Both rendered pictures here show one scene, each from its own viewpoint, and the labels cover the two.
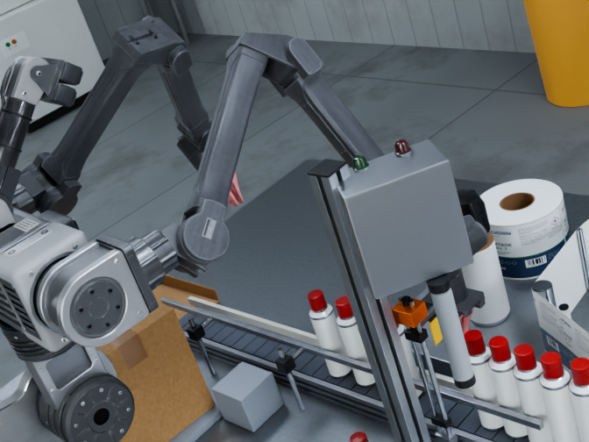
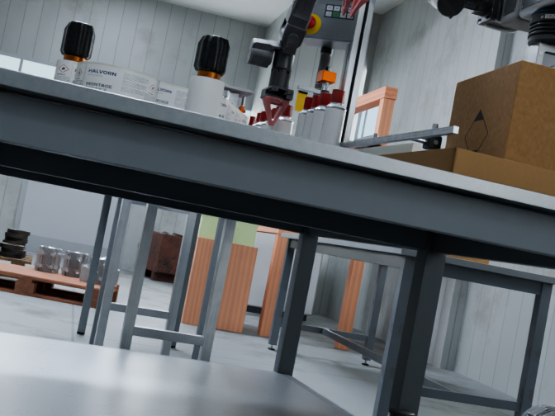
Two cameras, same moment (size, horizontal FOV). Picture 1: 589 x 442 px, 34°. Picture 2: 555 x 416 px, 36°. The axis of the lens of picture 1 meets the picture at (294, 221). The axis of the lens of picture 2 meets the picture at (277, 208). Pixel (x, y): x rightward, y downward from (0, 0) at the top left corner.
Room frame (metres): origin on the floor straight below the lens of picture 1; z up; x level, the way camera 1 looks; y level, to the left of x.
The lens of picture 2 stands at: (3.64, 0.65, 0.69)
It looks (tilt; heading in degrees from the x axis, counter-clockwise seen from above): 2 degrees up; 201
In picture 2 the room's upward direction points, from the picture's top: 11 degrees clockwise
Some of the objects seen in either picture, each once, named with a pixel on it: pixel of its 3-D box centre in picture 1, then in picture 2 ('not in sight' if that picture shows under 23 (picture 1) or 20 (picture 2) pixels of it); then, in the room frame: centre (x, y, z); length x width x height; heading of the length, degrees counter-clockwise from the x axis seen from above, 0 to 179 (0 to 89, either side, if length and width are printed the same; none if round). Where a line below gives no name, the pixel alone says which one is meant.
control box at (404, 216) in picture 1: (401, 218); (334, 12); (1.31, -0.16, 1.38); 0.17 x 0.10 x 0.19; 93
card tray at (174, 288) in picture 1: (148, 311); (476, 181); (2.23, 0.45, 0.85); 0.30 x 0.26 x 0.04; 38
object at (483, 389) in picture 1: (484, 379); (281, 140); (1.36, -0.23, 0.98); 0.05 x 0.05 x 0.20
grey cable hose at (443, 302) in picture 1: (451, 331); (320, 83); (1.25, -0.18, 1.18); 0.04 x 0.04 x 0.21
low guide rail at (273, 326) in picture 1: (344, 348); (312, 159); (1.70, -0.01, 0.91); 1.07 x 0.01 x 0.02; 38
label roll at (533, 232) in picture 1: (522, 228); (112, 102); (1.85, -0.49, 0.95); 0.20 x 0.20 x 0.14
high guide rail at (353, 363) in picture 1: (315, 351); (344, 145); (1.65, 0.05, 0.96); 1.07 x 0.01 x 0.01; 38
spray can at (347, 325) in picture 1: (356, 340); (320, 133); (1.60, -0.04, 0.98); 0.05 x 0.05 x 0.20
